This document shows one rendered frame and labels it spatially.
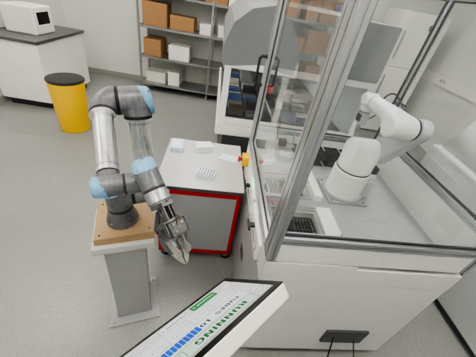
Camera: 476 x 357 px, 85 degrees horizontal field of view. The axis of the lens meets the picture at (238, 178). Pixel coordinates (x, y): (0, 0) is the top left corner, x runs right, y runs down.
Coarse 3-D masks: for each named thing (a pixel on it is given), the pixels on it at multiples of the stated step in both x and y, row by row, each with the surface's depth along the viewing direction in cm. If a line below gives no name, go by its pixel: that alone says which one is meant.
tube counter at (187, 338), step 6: (210, 318) 70; (198, 324) 69; (204, 324) 68; (192, 330) 68; (198, 330) 66; (186, 336) 66; (192, 336) 64; (180, 342) 64; (186, 342) 63; (174, 348) 63; (180, 348) 61; (162, 354) 63; (168, 354) 61
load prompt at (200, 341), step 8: (248, 296) 72; (256, 296) 70; (240, 304) 70; (248, 304) 68; (232, 312) 67; (224, 320) 65; (208, 328) 65; (216, 328) 63; (200, 336) 63; (208, 336) 61; (192, 344) 61; (200, 344) 59; (184, 352) 59; (192, 352) 58
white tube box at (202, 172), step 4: (200, 168) 179; (204, 168) 180; (208, 168) 180; (196, 172) 174; (200, 172) 175; (204, 172) 175; (208, 172) 176; (212, 172) 177; (216, 172) 180; (196, 176) 176; (200, 176) 175; (204, 176) 174; (208, 176) 174; (212, 176) 173; (212, 180) 175
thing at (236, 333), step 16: (272, 288) 71; (192, 304) 86; (256, 304) 66; (272, 304) 68; (240, 320) 62; (256, 320) 64; (224, 336) 59; (240, 336) 61; (128, 352) 72; (208, 352) 56; (224, 352) 57
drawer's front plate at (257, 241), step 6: (252, 210) 138; (252, 216) 136; (258, 216) 130; (258, 222) 127; (258, 228) 124; (252, 234) 131; (258, 234) 121; (252, 240) 130; (258, 240) 118; (258, 246) 116; (258, 252) 118; (258, 258) 121
